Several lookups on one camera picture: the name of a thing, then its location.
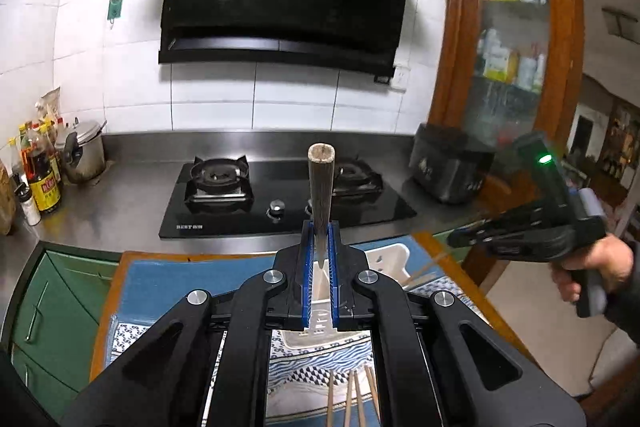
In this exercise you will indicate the steel pressure cooker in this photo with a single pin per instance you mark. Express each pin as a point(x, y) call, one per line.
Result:
point(85, 157)

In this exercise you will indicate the white wall socket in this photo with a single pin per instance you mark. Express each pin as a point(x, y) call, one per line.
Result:
point(399, 78)

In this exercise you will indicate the yellow and white box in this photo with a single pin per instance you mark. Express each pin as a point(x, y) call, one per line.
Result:
point(500, 64)

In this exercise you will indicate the snack bag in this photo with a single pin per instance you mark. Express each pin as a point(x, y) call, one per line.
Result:
point(49, 104)

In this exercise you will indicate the white plastic bottle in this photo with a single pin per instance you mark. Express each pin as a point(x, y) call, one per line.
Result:
point(527, 69)

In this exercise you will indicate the black countertop appliance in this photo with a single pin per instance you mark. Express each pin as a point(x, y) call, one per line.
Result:
point(445, 167)

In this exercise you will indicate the wooden glass-door cabinet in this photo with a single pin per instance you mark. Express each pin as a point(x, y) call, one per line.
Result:
point(455, 57)

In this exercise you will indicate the person's right forearm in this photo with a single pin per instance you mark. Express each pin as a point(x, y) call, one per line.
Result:
point(630, 307)

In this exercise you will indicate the blue patterned table mat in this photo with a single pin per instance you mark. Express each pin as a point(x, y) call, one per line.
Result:
point(165, 282)

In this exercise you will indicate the black gas stove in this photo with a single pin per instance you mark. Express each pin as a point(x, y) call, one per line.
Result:
point(225, 212)

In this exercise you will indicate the white utensil holder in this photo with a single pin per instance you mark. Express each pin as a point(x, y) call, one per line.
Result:
point(390, 262)

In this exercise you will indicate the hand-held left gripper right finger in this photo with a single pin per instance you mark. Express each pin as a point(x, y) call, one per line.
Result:
point(334, 267)

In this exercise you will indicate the person's right hand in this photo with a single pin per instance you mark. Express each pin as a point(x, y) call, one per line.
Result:
point(612, 257)

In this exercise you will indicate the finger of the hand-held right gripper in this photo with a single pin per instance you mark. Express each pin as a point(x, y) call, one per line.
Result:
point(510, 232)

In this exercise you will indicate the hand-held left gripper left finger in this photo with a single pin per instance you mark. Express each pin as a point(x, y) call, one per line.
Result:
point(309, 267)

